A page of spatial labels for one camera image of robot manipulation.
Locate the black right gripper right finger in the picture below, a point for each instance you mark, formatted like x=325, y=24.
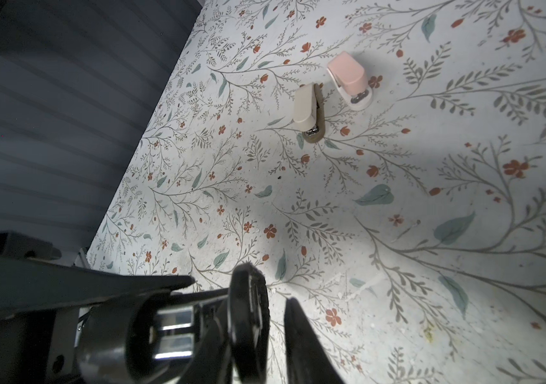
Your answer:
x=307, y=361

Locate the pink mini stapler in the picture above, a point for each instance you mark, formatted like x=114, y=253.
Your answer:
x=350, y=80

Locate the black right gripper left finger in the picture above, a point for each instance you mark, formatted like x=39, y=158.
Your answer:
x=249, y=322

